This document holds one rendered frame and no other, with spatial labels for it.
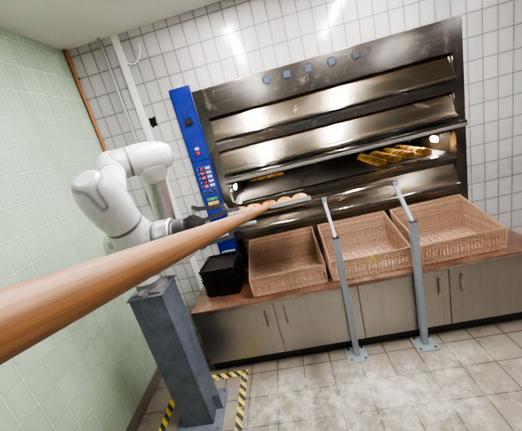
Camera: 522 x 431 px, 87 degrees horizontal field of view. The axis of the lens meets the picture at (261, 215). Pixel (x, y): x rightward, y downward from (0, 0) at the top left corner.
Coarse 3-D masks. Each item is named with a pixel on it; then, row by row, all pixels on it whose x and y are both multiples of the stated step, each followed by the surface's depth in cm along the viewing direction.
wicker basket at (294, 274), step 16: (256, 240) 238; (288, 240) 235; (304, 240) 234; (256, 256) 238; (272, 256) 237; (288, 256) 236; (304, 256) 235; (320, 256) 200; (256, 272) 234; (272, 272) 229; (288, 272) 194; (304, 272) 195; (320, 272) 194; (256, 288) 212; (272, 288) 199; (288, 288) 199
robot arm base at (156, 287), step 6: (162, 276) 161; (168, 276) 167; (156, 282) 156; (162, 282) 159; (138, 288) 154; (144, 288) 153; (150, 288) 154; (156, 288) 155; (162, 288) 157; (132, 294) 156; (138, 294) 154; (144, 294) 151; (150, 294) 154
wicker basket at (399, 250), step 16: (320, 224) 232; (336, 224) 230; (352, 224) 229; (368, 224) 227; (384, 224) 226; (320, 240) 233; (352, 240) 229; (368, 240) 228; (384, 240) 227; (400, 240) 199; (352, 256) 222; (368, 256) 188; (384, 256) 188; (400, 256) 187; (336, 272) 205; (352, 272) 193; (368, 272) 192
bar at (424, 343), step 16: (352, 192) 188; (288, 208) 193; (416, 224) 169; (336, 240) 175; (416, 240) 172; (336, 256) 178; (416, 256) 176; (416, 272) 179; (416, 288) 185; (352, 320) 192; (352, 336) 196; (352, 352) 205
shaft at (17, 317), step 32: (224, 224) 49; (128, 256) 20; (160, 256) 24; (32, 288) 13; (64, 288) 14; (96, 288) 16; (128, 288) 20; (0, 320) 11; (32, 320) 12; (64, 320) 14; (0, 352) 11
